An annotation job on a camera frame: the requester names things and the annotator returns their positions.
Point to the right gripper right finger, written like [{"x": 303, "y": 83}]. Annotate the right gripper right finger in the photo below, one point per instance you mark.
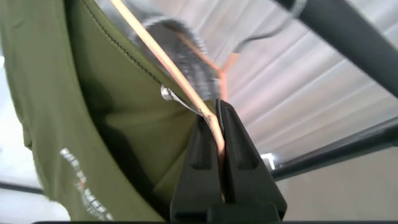
[{"x": 252, "y": 189}]

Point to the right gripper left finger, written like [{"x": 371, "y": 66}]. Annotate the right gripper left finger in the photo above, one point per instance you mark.
[{"x": 196, "y": 183}]

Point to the pink clothes hanger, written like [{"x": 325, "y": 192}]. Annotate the pink clothes hanger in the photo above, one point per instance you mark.
[
  {"x": 168, "y": 65},
  {"x": 224, "y": 71}
]

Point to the pale grey shorts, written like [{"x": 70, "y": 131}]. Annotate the pale grey shorts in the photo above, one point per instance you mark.
[{"x": 192, "y": 59}]

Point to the green garment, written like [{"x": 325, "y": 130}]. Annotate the green garment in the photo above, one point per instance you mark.
[{"x": 46, "y": 77}]

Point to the black clothes rack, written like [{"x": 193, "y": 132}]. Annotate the black clothes rack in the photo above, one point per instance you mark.
[{"x": 348, "y": 31}]

